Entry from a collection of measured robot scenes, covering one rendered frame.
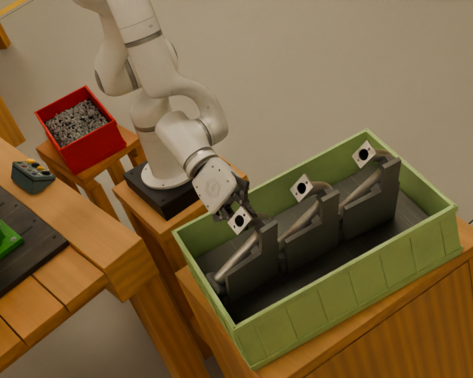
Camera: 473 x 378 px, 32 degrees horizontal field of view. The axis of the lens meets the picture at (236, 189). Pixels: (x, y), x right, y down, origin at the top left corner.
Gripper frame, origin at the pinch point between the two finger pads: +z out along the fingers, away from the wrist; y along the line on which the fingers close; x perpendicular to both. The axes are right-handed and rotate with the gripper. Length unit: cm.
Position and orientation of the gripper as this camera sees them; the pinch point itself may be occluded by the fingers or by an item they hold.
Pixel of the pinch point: (243, 217)
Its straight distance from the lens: 185.5
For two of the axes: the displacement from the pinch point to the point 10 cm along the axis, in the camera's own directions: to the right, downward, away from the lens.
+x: 6.0, -0.4, 8.0
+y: 5.6, -6.9, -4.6
